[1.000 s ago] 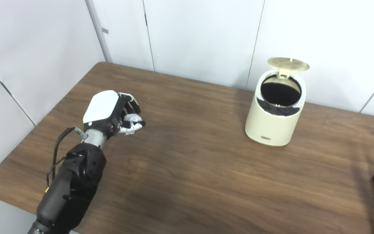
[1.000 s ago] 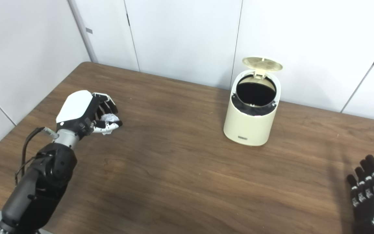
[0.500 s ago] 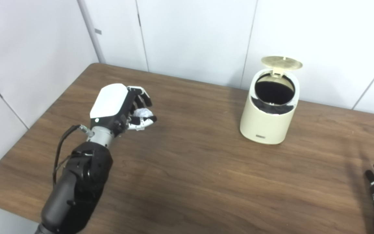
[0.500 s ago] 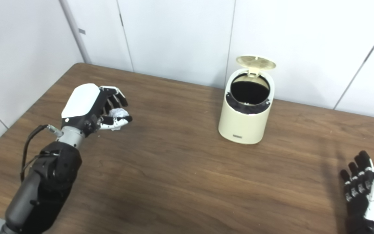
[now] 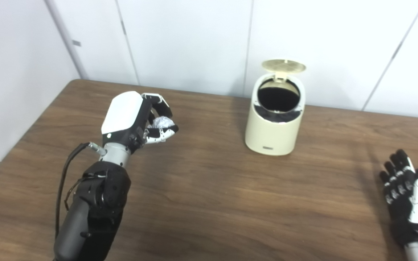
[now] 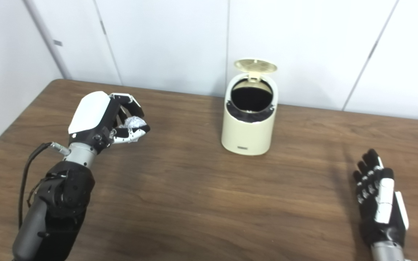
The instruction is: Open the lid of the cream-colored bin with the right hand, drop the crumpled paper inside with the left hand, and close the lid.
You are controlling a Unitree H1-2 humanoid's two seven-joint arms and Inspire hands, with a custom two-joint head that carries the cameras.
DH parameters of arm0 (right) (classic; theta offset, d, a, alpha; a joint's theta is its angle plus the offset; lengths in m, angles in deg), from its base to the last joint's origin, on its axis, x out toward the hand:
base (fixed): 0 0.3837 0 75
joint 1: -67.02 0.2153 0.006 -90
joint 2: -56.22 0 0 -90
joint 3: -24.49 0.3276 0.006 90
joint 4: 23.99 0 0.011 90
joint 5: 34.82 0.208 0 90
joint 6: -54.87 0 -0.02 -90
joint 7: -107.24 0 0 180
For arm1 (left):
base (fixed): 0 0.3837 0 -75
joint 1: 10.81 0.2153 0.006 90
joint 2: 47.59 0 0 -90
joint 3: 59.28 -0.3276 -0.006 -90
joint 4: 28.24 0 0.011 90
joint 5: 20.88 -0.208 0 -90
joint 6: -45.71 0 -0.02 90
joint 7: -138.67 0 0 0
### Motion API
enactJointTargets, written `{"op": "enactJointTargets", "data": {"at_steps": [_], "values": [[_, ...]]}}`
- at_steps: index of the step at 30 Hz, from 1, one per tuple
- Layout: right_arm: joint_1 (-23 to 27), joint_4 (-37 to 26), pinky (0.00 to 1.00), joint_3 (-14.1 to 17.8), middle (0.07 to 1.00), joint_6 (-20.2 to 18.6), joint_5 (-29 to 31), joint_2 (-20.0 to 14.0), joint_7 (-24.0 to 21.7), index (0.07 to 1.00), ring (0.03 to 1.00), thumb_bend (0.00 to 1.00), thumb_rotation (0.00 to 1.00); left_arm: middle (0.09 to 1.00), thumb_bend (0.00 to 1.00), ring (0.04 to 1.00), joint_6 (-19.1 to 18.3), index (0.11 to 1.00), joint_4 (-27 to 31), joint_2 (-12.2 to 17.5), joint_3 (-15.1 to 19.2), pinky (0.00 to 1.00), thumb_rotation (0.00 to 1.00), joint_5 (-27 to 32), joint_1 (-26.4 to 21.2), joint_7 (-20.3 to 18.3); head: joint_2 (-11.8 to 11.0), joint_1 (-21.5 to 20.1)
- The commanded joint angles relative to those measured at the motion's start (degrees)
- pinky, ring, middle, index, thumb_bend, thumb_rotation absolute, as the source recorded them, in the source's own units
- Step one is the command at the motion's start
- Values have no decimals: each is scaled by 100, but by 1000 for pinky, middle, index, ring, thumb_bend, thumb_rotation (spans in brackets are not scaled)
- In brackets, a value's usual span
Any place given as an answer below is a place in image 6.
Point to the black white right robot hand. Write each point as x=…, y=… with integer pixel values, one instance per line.
x=383, y=224

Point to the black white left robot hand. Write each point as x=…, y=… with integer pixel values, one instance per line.
x=89, y=112

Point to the white paper ball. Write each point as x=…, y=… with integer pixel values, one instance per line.
x=133, y=122

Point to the cream-colored lidded bin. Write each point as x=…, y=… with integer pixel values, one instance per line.
x=247, y=134

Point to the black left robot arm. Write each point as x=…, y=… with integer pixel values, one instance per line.
x=60, y=203

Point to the small grey wall label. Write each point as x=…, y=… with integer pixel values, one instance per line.
x=58, y=42

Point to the grey wall corner post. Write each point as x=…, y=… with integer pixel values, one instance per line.
x=47, y=40

